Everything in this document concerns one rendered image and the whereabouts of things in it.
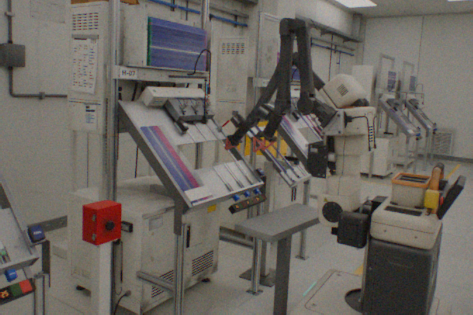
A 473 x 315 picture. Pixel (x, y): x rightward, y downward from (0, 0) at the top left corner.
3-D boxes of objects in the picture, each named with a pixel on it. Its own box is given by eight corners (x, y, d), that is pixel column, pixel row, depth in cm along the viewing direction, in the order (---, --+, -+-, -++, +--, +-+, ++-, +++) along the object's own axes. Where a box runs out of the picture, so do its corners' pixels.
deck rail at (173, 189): (186, 214, 203) (193, 207, 200) (183, 215, 201) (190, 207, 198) (115, 107, 226) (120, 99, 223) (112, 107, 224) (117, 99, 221)
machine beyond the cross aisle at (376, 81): (419, 176, 681) (432, 58, 658) (409, 184, 613) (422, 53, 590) (339, 164, 756) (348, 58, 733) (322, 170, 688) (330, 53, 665)
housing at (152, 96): (196, 112, 280) (207, 96, 273) (141, 113, 239) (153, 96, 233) (189, 103, 282) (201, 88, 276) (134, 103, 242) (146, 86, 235)
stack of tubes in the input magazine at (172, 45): (206, 71, 270) (207, 29, 267) (148, 65, 228) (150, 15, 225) (191, 71, 277) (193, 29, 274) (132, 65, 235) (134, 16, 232)
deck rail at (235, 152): (257, 189, 259) (264, 183, 256) (256, 190, 257) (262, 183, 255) (195, 106, 282) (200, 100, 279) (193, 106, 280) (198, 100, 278)
